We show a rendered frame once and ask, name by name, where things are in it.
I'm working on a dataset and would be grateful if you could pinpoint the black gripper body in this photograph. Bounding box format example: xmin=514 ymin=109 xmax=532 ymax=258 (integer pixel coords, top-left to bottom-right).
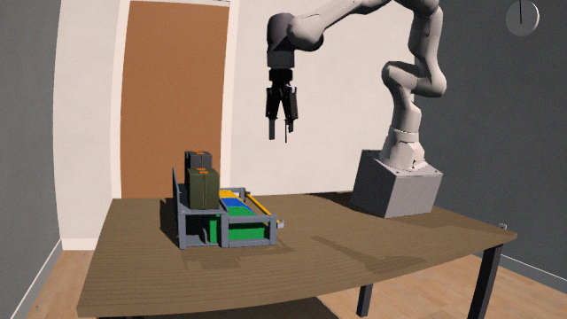
xmin=268 ymin=69 xmax=292 ymax=97

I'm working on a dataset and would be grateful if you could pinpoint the yellow bin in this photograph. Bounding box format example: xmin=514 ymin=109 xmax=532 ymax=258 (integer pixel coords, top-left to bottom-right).
xmin=220 ymin=191 xmax=243 ymax=202

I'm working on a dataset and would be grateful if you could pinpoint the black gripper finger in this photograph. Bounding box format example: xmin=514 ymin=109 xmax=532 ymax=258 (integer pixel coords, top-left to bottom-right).
xmin=266 ymin=87 xmax=281 ymax=140
xmin=277 ymin=85 xmax=299 ymax=143

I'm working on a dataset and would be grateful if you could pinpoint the orange-yellow long bar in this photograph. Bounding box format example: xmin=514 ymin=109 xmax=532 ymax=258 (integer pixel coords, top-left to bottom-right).
xmin=245 ymin=192 xmax=271 ymax=214

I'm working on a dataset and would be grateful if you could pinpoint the grey metal bin shelf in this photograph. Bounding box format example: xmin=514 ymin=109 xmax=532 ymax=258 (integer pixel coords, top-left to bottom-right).
xmin=173 ymin=167 xmax=284 ymax=249

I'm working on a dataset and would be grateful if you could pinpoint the blue open bin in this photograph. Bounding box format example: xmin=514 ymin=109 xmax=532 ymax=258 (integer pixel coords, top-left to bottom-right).
xmin=201 ymin=198 xmax=252 ymax=229

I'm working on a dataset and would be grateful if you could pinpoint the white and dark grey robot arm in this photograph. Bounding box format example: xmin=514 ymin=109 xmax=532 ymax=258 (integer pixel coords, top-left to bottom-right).
xmin=267 ymin=0 xmax=447 ymax=172

